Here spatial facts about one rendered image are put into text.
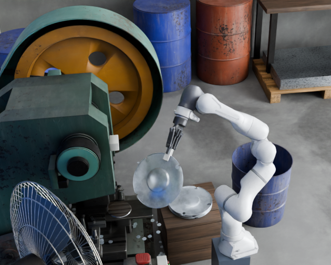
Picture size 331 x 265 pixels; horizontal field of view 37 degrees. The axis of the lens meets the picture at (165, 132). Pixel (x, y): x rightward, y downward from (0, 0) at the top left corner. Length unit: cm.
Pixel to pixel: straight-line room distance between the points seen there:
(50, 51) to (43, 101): 42
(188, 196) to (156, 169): 77
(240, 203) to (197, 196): 77
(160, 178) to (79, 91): 65
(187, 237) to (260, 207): 60
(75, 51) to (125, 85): 32
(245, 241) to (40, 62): 146
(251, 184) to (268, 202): 90
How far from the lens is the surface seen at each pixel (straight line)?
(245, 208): 260
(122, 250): 258
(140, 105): 269
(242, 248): 286
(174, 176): 256
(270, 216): 364
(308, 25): 609
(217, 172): 415
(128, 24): 257
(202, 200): 331
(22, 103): 227
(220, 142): 449
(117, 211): 267
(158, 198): 258
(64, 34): 252
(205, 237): 330
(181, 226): 318
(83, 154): 207
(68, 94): 227
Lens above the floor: 258
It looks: 34 degrees down
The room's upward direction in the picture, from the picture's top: 3 degrees counter-clockwise
